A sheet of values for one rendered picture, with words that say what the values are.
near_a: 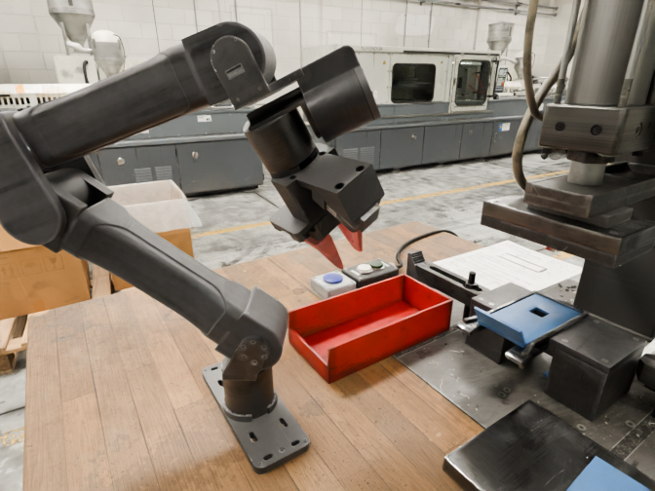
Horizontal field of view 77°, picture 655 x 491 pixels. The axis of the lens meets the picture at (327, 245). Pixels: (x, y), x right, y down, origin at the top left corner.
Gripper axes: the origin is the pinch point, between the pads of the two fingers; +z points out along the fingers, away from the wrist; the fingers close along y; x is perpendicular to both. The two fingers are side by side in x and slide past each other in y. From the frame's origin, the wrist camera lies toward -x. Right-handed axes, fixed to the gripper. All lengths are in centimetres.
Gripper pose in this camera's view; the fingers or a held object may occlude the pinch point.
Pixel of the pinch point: (346, 253)
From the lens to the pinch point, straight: 51.1
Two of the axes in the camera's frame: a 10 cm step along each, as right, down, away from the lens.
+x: -5.6, -3.0, 7.7
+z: 4.2, 7.0, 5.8
